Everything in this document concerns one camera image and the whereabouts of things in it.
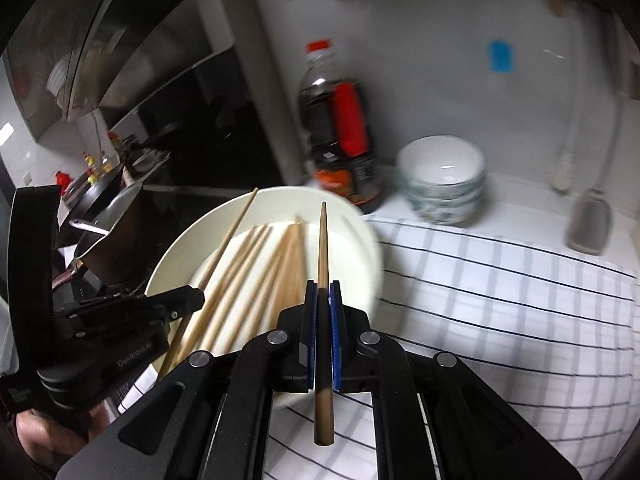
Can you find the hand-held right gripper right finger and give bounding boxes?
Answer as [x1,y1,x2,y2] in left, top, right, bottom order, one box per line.
[329,280,585,480]

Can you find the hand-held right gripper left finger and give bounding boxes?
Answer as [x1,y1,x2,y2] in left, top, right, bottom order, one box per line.
[55,280,321,480]

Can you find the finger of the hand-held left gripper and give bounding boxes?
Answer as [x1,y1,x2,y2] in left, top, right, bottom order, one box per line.
[97,284,200,303]
[54,294,207,345]

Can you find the white round tray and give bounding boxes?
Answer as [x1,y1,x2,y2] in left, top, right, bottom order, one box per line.
[144,186,385,408]

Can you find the single wooden chopstick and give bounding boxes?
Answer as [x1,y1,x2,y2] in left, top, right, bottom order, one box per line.
[314,201,336,446]
[156,187,260,378]

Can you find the pile of wooden chopsticks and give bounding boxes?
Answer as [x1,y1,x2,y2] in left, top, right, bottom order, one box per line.
[177,215,308,356]

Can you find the person's left hand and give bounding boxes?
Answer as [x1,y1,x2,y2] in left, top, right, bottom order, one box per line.
[15,399,119,462]

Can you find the dark cooking pot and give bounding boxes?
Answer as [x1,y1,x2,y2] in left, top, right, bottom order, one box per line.
[52,180,173,296]

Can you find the steel ladle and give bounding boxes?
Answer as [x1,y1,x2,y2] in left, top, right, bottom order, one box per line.
[69,218,110,236]

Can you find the black wok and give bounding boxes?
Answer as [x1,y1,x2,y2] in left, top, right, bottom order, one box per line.
[62,160,128,208]

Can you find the colourful condiment jars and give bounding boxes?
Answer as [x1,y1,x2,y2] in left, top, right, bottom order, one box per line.
[55,132,126,188]

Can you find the white floral ceramic bowl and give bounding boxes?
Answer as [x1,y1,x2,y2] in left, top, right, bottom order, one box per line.
[397,135,487,187]
[402,175,486,202]
[406,192,485,227]

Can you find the white black checkered cloth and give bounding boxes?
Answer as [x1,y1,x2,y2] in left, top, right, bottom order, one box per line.
[117,212,640,480]

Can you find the dark soy sauce bottle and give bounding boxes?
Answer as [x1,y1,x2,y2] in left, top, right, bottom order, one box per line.
[297,40,383,215]

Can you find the steel range hood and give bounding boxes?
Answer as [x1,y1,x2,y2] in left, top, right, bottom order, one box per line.
[0,0,281,191]

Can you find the steel cooking spatula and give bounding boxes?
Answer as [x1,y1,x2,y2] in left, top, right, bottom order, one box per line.
[566,85,631,256]

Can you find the white dish brush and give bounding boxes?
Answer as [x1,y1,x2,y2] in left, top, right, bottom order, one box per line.
[547,50,601,193]

